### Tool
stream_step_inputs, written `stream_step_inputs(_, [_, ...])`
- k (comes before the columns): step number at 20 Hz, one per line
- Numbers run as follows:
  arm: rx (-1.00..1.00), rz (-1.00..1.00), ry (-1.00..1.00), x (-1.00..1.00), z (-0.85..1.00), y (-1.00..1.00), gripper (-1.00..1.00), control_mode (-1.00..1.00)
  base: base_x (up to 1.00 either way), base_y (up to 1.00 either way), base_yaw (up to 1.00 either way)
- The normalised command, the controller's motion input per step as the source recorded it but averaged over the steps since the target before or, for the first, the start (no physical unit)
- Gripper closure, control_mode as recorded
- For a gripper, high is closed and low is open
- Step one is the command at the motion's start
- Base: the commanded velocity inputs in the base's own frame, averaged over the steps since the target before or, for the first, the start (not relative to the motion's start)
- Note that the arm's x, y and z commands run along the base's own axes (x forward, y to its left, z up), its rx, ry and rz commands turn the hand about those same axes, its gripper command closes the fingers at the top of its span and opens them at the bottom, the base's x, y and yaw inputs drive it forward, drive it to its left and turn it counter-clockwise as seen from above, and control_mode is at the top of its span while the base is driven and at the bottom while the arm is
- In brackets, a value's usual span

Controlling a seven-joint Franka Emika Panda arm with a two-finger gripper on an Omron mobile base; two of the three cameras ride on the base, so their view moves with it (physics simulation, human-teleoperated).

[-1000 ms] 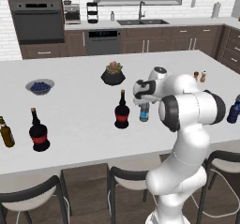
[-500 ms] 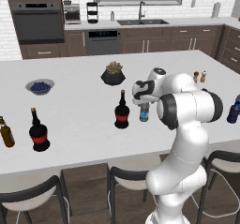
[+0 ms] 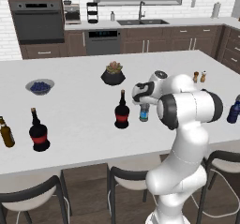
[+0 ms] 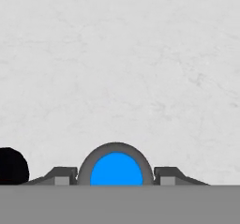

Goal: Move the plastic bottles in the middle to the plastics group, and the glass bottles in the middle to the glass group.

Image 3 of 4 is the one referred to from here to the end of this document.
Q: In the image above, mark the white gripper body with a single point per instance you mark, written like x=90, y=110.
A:
x=141, y=99

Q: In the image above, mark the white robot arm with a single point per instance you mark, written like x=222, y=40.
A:
x=184, y=134

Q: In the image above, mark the clear plastic bottle blue label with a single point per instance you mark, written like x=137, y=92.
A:
x=144, y=112

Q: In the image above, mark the dark glass bottle red label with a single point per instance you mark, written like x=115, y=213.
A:
x=39, y=135
x=122, y=115

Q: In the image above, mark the succulent in black pot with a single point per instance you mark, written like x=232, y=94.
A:
x=113, y=75

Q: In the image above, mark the brown pepper shaker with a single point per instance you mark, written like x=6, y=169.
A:
x=196, y=77

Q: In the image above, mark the brown base cupboards run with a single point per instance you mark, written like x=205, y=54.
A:
x=168, y=40

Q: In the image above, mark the white-topped salt shaker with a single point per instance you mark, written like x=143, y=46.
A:
x=203, y=77

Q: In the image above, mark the grey dishwasher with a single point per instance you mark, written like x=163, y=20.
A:
x=103, y=42

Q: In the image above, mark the dark double sink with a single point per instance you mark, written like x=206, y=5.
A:
x=143, y=22

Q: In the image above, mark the black stool with cream seat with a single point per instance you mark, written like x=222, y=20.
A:
x=131, y=176
x=28, y=191
x=223, y=162

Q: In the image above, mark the grey soap dispenser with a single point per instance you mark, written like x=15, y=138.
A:
x=112, y=16

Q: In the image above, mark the dark sink tap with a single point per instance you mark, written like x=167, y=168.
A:
x=141, y=10

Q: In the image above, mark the black tiered stand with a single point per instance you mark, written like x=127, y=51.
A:
x=92, y=12

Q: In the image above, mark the brown cupboards beside oven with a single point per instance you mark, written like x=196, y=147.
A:
x=53, y=48

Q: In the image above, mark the grey bowl of blueberries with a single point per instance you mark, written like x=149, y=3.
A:
x=40, y=86

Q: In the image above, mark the brown side base cupboards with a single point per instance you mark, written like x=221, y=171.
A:
x=231, y=48

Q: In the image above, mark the silver coffee machine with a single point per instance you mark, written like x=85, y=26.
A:
x=72, y=13

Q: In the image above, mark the white paper towel roll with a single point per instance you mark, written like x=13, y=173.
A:
x=216, y=10

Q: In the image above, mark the brown glass bottle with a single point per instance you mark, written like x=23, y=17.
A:
x=7, y=135

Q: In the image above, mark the white wall socket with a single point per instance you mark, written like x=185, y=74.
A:
x=193, y=3

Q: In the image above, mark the black wall oven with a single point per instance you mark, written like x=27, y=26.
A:
x=37, y=23

